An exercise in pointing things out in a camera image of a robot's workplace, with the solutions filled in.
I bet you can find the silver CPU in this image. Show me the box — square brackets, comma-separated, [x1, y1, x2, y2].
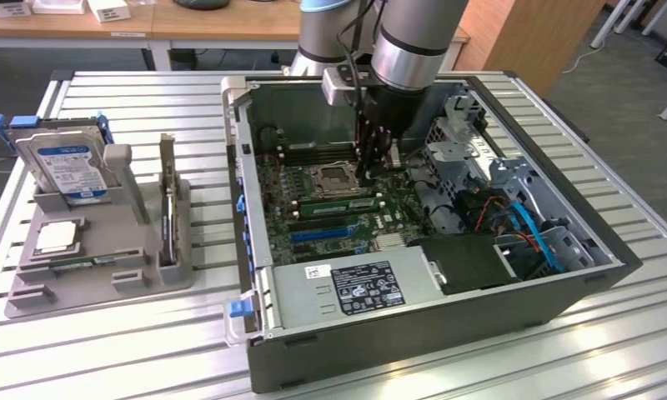
[35, 217, 88, 253]

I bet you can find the grey power supply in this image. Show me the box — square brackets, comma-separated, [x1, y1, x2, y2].
[270, 245, 445, 331]

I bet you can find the black RAM slot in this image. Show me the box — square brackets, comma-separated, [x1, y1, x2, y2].
[281, 140, 358, 166]

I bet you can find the hard disk with blue label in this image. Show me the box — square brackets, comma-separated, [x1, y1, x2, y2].
[14, 131, 117, 205]

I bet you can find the CPU socket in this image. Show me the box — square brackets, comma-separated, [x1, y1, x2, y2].
[305, 160, 373, 199]

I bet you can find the black fan shroud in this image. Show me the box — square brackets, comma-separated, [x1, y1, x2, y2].
[409, 233, 518, 296]

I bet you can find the blue SATA wire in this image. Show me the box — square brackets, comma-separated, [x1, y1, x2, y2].
[509, 198, 565, 274]

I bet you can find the blue disk caddy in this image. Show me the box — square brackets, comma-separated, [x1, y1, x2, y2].
[0, 110, 113, 147]

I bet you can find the white floor cable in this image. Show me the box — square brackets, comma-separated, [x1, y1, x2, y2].
[560, 44, 604, 75]

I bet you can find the black open PC case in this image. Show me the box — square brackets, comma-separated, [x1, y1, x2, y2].
[221, 70, 645, 395]

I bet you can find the wooden cabinet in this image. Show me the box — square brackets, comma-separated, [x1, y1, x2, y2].
[454, 0, 612, 98]

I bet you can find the graphics card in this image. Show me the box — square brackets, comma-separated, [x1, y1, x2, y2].
[157, 132, 183, 268]

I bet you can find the grey metal disk bay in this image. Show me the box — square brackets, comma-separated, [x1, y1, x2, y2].
[422, 92, 536, 188]

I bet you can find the wooden desk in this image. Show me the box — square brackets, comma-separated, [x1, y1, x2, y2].
[0, 0, 158, 72]
[151, 0, 472, 72]

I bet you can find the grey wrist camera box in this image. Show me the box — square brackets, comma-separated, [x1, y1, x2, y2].
[321, 66, 370, 108]

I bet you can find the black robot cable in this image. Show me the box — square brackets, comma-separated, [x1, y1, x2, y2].
[337, 0, 381, 116]

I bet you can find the blue expansion slot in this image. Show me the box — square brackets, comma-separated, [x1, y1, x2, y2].
[290, 226, 358, 246]

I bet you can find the green motherboard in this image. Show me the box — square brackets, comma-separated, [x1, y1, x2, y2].
[253, 137, 445, 268]

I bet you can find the silver chipset heatsink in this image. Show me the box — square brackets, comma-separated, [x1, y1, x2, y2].
[374, 232, 412, 252]

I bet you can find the white box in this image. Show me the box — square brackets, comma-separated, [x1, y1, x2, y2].
[34, 0, 90, 16]
[0, 0, 34, 19]
[86, 0, 131, 24]

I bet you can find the grey parts rack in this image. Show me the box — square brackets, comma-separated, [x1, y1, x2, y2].
[3, 143, 198, 320]

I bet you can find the green installed RAM stick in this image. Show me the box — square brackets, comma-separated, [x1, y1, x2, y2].
[298, 197, 385, 218]

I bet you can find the red and black wire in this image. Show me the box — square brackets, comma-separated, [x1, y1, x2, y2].
[476, 195, 536, 243]

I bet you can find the dark round object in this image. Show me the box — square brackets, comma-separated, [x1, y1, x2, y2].
[171, 0, 231, 12]

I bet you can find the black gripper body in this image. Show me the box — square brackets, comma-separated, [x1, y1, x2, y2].
[362, 84, 425, 142]

